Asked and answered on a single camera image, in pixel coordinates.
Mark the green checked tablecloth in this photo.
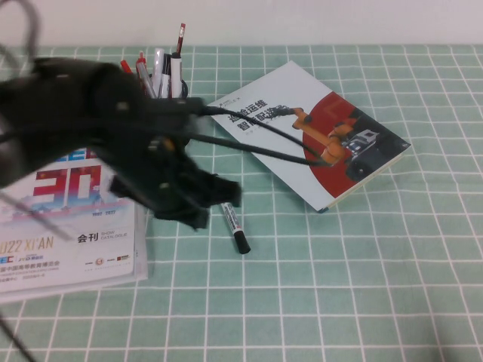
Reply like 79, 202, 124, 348
0, 44, 483, 362

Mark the white marker with black end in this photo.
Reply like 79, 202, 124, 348
169, 52, 184, 100

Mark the black camera cable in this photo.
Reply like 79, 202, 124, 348
190, 105, 326, 169

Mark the white red robot brochure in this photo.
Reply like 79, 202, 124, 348
202, 60, 412, 214

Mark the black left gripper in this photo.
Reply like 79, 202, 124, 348
109, 134, 243, 232

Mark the white capped marker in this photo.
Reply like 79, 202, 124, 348
152, 47, 165, 98

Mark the white marker pen black cap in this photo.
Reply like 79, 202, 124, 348
220, 201, 252, 255

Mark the black and white marker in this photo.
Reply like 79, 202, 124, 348
160, 54, 174, 99

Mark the thin grey cable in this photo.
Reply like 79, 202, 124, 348
0, 190, 73, 243
0, 0, 42, 60
0, 314, 35, 362

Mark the red black pencil with eraser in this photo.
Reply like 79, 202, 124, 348
174, 23, 186, 54

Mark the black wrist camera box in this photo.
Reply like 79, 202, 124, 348
145, 96, 207, 117

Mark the black mesh pen holder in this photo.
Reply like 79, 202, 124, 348
146, 74, 191, 101

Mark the white HEEC catalogue book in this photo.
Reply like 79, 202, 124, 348
0, 149, 149, 305

